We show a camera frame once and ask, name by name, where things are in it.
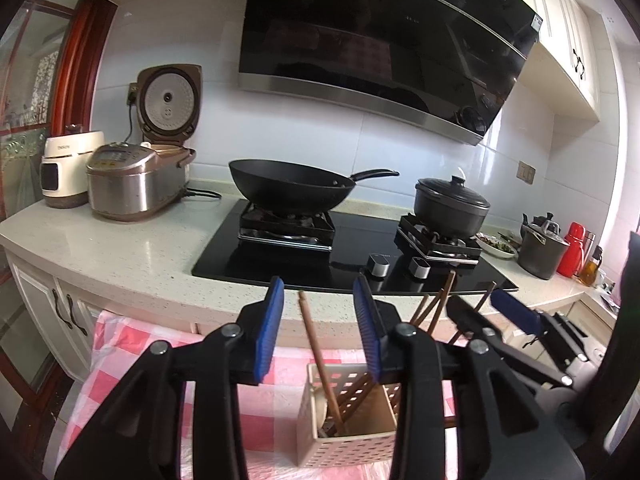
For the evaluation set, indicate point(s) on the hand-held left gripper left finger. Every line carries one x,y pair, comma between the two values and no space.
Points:
267,330

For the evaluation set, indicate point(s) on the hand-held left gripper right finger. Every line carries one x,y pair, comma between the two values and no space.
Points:
367,330

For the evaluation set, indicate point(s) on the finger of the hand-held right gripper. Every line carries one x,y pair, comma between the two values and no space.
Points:
465,317
515,310

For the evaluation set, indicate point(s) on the bunch of wooden chopsticks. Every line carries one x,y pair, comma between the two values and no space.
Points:
315,340

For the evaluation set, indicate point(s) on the white plastic utensil basket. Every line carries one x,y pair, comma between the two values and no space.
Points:
345,447

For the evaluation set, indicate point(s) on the grey stockpot with lid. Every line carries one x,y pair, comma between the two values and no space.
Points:
537,255

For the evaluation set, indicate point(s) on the plate of food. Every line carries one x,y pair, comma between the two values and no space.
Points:
497,249

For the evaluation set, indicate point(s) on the black glass gas stove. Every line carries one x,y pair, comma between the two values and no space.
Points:
280,265

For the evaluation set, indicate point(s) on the red thermos jug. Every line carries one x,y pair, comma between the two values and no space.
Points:
570,255

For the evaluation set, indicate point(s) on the oil bottle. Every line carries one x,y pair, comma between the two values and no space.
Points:
590,270

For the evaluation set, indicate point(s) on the steel bottle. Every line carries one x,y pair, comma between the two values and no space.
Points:
589,241

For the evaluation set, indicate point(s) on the black pot with lid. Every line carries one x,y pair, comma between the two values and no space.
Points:
450,215

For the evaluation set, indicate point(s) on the black wok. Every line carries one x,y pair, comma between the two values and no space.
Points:
285,185

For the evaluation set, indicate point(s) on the red checkered tablecloth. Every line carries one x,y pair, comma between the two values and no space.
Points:
120,360

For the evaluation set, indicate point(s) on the beige stone kitchen countertop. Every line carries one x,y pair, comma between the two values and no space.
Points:
125,250

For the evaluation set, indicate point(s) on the open steel rice cooker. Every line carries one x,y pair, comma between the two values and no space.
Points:
130,185

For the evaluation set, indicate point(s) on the small white electric cooker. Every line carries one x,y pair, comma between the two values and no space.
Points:
65,175

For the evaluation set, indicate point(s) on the black range hood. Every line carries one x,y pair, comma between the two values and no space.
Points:
375,35

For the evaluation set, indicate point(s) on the red wooden glass door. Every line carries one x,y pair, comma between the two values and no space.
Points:
75,85

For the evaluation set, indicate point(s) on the wall switch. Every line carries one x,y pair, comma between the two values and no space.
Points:
526,172

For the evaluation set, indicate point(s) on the wall power socket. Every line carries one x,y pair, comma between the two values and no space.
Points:
133,93

